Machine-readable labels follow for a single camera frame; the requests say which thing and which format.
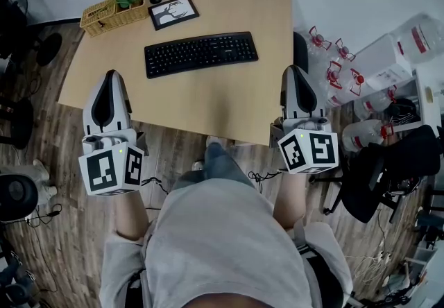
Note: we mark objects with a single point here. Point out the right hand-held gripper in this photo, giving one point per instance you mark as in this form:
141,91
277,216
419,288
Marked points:
320,150

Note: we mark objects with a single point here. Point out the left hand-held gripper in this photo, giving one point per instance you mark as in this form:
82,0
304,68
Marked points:
104,169

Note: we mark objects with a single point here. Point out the black keyboard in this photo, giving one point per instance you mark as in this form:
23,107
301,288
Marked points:
201,55

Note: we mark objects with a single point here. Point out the person's left forearm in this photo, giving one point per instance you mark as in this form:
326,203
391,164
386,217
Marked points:
130,216

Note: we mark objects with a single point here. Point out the person's right forearm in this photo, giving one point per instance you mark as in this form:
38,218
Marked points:
289,199

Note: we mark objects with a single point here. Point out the black chair backrest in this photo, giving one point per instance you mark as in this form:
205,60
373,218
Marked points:
301,53

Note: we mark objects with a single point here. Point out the cluster of clear water bottles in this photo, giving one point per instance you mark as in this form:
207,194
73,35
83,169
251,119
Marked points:
364,135

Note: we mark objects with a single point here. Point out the black standing fan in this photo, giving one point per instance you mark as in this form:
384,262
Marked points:
48,48

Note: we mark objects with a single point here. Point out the light wooden table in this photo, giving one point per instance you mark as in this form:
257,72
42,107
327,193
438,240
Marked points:
208,105

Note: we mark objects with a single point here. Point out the wicker basket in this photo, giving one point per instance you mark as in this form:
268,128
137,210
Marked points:
104,18

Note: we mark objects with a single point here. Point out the person's shoe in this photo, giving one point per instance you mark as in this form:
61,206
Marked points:
198,165

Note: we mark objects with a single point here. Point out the person's jeans leg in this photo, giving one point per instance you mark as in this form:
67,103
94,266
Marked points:
218,168

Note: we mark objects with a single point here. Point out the black office chair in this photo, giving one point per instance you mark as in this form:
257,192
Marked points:
399,157

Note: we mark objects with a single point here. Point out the black rounded device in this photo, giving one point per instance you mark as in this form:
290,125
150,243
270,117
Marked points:
15,197

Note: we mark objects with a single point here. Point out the white shelf unit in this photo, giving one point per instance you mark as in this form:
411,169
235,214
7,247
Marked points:
428,105

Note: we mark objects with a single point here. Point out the large clear water jug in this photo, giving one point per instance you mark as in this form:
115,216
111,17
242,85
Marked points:
419,39

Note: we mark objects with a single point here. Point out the person's grey shirt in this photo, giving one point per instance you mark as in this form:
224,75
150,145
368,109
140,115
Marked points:
225,247

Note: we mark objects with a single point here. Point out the black picture frame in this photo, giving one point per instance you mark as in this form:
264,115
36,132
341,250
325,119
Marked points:
173,12

